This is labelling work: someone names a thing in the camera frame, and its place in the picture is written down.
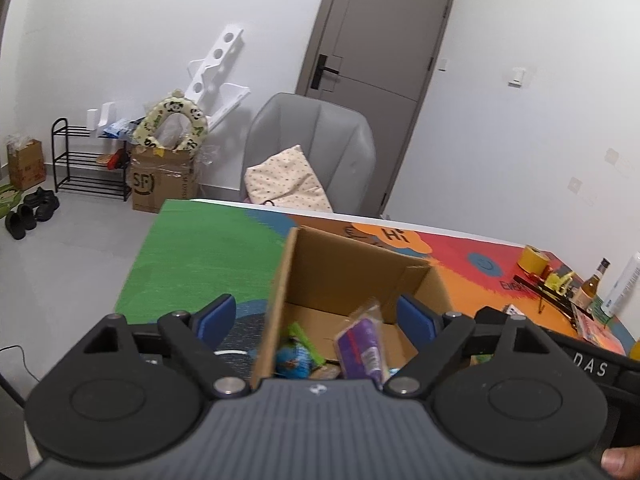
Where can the colourful printed table mat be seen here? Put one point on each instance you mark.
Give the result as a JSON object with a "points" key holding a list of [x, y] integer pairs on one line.
{"points": [[200, 250]]}

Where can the bright green snack packet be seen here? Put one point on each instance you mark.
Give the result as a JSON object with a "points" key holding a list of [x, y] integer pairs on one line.
{"points": [[300, 332]]}

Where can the grey chair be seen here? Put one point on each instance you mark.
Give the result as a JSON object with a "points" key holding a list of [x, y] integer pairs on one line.
{"points": [[320, 135]]}

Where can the black clothes hanger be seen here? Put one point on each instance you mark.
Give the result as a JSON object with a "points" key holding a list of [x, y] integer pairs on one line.
{"points": [[530, 281]]}

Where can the red shoe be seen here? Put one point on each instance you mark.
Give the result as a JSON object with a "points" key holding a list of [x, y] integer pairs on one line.
{"points": [[115, 160]]}

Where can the yellow tape roll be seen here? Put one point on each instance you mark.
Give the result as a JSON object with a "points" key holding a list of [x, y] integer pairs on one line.
{"points": [[531, 259]]}

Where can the cream dotted cushion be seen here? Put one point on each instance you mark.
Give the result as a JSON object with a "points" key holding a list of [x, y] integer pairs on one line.
{"points": [[287, 180]]}

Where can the long purple snack packet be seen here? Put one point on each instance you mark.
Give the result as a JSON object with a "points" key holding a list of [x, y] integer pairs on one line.
{"points": [[357, 347]]}

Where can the yellow toy on tray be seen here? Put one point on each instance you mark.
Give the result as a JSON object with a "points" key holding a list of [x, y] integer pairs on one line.
{"points": [[562, 282]]}

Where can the black slipper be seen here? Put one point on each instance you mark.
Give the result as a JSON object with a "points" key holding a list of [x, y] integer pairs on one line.
{"points": [[46, 211], [27, 216], [37, 194], [14, 226]]}

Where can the white spray bottle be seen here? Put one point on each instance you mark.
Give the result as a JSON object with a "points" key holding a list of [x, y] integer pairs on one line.
{"points": [[622, 285]]}

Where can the red booklet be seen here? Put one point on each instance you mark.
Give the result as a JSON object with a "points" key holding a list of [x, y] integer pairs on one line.
{"points": [[597, 332]]}

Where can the small brown cardboard box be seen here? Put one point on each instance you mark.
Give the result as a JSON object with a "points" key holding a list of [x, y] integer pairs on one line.
{"points": [[27, 170]]}

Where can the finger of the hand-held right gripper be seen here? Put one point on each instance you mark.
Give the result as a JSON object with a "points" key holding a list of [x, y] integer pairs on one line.
{"points": [[489, 316]]}

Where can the white wall sticker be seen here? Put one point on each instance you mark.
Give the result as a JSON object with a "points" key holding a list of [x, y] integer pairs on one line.
{"points": [[611, 155]]}

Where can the taped brown cardboard box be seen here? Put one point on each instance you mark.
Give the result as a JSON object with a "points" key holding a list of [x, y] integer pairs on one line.
{"points": [[160, 185]]}

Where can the white plastic bracket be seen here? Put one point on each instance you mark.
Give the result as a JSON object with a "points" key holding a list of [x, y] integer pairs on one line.
{"points": [[100, 117]]}

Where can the black shoe rack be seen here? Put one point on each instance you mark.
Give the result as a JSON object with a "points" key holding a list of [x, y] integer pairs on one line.
{"points": [[90, 131]]}

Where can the white plastic rack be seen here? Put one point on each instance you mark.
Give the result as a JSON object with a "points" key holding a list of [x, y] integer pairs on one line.
{"points": [[220, 52]]}

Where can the blue plastic packet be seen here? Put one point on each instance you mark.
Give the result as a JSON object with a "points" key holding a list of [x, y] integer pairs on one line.
{"points": [[119, 128]]}

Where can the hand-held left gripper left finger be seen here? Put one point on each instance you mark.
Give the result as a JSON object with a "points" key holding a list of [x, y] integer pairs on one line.
{"points": [[217, 317]]}

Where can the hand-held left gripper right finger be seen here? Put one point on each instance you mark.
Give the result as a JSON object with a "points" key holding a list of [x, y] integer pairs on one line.
{"points": [[417, 320]]}

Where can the green floor mat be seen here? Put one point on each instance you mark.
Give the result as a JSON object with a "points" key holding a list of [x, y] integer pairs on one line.
{"points": [[7, 200]]}

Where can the brown glass bottle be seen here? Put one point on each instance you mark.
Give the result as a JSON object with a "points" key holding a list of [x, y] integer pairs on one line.
{"points": [[590, 287]]}

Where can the grey door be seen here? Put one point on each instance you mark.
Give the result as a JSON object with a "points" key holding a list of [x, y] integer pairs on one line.
{"points": [[380, 35]]}

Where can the white protruding wall switch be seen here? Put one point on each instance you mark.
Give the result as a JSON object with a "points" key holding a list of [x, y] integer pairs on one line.
{"points": [[517, 76]]}

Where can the person's right hand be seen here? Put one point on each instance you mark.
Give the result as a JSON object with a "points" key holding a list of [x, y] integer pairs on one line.
{"points": [[621, 461]]}

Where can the white wall socket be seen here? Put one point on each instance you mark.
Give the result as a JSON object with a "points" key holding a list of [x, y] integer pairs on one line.
{"points": [[576, 184]]}

